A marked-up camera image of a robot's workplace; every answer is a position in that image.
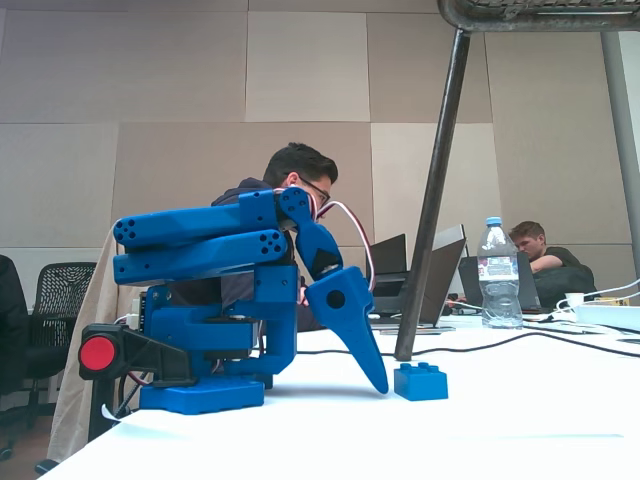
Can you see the silver open laptop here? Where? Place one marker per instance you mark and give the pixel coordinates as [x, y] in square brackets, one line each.
[445, 270]

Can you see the black clamp with red knob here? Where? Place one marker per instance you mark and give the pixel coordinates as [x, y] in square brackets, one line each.
[150, 355]

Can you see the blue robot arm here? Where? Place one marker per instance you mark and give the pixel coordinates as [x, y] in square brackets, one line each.
[200, 225]

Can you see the white paper cup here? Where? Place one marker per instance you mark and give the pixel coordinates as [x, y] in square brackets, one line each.
[574, 300]

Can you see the dark metal camera stand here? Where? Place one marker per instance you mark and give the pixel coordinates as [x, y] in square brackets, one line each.
[440, 165]

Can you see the black bag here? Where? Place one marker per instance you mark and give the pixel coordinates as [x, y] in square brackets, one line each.
[567, 287]

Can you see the dark laptop with wide lid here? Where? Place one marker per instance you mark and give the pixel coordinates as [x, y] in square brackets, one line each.
[470, 285]

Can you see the man in green shirt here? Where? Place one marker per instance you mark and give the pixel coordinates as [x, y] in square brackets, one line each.
[560, 257]

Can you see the blue toy brick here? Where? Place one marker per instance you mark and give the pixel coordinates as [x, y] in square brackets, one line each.
[420, 387]

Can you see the white flat box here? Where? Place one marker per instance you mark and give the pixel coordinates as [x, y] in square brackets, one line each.
[610, 316]

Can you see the man with glasses dark hoodie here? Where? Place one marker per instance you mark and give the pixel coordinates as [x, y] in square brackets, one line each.
[300, 165]

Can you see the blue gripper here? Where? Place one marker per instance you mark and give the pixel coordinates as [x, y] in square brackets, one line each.
[346, 306]

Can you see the black open laptop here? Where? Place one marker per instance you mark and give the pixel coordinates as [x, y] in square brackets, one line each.
[390, 255]

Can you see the clear plastic water bottle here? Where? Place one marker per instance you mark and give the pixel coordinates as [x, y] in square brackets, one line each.
[500, 280]

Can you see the black jacket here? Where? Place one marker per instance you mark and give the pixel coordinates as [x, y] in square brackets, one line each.
[12, 325]

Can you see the black mesh office chair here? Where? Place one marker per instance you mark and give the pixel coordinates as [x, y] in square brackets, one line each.
[62, 290]

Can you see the beige hanging coat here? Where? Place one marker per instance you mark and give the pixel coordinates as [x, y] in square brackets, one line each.
[85, 350]

